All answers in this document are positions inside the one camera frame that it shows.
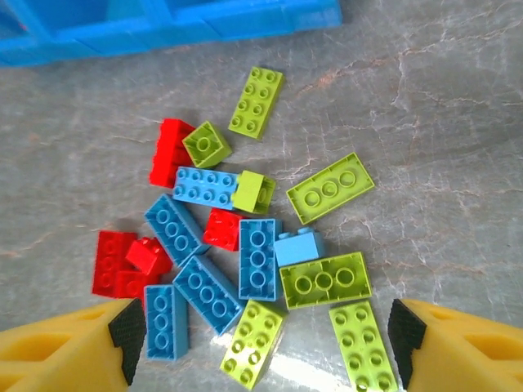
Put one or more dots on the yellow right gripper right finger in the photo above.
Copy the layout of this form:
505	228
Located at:
461	351

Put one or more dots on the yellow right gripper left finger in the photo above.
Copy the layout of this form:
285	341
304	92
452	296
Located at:
61	351

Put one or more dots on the red two-by-two lego brick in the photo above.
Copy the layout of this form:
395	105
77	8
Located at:
222	229
147	254
130	286

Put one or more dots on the green two-by-four lego brick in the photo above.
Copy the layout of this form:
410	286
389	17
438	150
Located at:
253	343
363	347
256	103
324	279
330	188

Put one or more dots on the red two-by-four lego brick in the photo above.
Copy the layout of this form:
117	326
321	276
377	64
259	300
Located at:
107	257
165	159

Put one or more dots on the blue two-by-four lego brick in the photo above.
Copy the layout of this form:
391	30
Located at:
258	259
164	322
173	228
208	295
202	188

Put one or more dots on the blue two-by-two lego brick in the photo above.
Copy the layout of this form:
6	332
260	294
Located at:
298	250

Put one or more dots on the green two-by-two lego brick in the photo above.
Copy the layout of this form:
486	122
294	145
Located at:
206	143
251	190

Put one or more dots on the blue plastic bin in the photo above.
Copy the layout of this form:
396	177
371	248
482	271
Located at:
102	36
16	53
245	24

